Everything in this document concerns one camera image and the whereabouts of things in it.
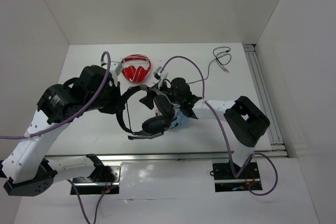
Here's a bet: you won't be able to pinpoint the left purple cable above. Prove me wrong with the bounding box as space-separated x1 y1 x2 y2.
0 51 111 141

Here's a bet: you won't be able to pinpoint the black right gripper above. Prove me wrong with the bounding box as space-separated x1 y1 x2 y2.
140 77 183 109

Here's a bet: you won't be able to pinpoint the red headphones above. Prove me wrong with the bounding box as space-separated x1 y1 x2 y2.
121 54 151 83

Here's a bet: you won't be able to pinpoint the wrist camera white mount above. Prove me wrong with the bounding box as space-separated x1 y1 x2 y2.
100 60 122 87
153 67 168 89

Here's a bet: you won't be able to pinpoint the aluminium rail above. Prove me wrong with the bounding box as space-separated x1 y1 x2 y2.
45 149 288 162
243 44 289 158

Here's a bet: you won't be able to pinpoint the pink blue cat-ear headphones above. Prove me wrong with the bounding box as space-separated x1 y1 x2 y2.
164 105 187 131

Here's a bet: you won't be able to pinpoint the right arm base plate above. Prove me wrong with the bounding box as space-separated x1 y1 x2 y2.
209 162 263 193

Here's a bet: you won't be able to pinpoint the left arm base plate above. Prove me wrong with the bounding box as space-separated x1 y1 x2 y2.
72 162 122 195

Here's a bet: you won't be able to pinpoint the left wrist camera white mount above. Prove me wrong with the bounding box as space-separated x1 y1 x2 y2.
100 60 122 87

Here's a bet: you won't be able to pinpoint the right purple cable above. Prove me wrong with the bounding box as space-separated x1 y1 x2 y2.
160 56 278 196

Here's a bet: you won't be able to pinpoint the black headset cable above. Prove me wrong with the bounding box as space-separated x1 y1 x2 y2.
125 47 233 133

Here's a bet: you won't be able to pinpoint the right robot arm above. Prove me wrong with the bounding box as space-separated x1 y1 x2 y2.
140 78 270 178

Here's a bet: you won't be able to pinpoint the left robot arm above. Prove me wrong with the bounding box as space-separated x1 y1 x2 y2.
1 62 122 197

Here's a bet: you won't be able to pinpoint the aluminium front rail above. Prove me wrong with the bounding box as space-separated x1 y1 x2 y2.
45 149 288 162

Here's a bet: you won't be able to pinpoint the black headset with microphone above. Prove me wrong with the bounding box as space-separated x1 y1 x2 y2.
116 84 174 141

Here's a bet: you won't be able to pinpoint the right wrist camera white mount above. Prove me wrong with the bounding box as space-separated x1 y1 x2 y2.
153 67 168 89

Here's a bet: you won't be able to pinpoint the purple cable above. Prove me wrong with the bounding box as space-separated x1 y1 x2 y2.
160 56 278 196
0 51 111 141

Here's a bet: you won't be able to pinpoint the aluminium right side rail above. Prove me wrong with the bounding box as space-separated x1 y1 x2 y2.
243 44 289 158

